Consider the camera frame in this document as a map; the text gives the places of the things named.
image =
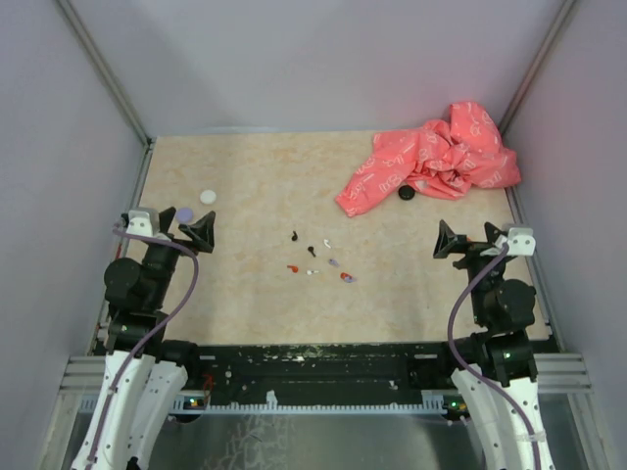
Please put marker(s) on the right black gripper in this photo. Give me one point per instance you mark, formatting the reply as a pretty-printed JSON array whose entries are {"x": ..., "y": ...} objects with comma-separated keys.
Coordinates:
[{"x": 474, "y": 250}]

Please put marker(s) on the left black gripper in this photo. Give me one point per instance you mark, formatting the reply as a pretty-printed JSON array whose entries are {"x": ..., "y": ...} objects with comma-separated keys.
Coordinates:
[{"x": 201, "y": 232}]

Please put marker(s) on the white charging case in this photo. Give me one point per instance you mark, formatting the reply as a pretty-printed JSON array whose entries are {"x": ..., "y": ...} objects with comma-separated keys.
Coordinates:
[{"x": 208, "y": 197}]

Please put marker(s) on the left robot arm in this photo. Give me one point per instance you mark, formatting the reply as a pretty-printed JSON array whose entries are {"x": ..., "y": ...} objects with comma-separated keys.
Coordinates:
[{"x": 143, "y": 371}]

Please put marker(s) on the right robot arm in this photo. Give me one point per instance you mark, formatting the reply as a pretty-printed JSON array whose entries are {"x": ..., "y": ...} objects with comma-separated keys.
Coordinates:
[{"x": 488, "y": 350}]

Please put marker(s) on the black charging case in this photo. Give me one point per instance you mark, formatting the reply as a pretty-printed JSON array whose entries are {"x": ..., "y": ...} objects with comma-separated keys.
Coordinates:
[{"x": 406, "y": 193}]

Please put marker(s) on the pink patterned cloth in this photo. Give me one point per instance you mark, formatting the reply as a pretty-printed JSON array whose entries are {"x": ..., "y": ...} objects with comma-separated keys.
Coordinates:
[{"x": 442, "y": 159}]

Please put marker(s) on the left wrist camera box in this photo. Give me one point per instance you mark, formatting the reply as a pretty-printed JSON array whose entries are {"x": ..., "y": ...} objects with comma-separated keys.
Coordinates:
[{"x": 141, "y": 222}]

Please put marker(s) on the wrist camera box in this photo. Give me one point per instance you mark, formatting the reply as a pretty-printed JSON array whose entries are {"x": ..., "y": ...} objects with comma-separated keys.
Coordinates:
[
  {"x": 141, "y": 222},
  {"x": 520, "y": 241}
]

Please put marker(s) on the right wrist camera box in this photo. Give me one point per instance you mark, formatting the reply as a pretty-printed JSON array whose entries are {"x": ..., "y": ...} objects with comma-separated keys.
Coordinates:
[{"x": 520, "y": 241}]

